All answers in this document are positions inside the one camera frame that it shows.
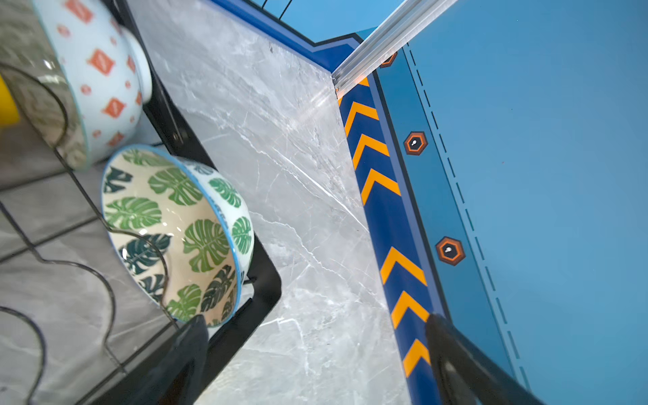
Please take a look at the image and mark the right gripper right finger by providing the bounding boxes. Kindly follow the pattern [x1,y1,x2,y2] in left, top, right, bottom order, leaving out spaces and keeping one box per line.
[425,314,541,405]

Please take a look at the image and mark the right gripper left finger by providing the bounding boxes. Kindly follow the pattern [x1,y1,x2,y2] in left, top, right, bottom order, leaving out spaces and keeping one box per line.
[93,316,209,404]

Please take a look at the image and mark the black wire dish rack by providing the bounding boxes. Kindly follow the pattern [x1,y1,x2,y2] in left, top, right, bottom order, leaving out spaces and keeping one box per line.
[0,0,284,405]

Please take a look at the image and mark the green leaf pattern bowl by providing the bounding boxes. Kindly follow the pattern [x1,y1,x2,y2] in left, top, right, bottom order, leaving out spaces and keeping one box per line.
[101,145,255,328]

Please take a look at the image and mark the yellow bowl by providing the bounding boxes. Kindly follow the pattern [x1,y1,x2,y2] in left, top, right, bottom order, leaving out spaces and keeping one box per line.
[0,78,20,128]

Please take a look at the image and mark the green geometric pattern bowl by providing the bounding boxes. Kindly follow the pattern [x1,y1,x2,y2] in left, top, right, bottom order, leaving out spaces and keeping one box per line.
[1,0,153,170]

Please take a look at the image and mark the right aluminium corner post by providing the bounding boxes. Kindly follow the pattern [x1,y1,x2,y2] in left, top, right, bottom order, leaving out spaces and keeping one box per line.
[332,0,457,100]

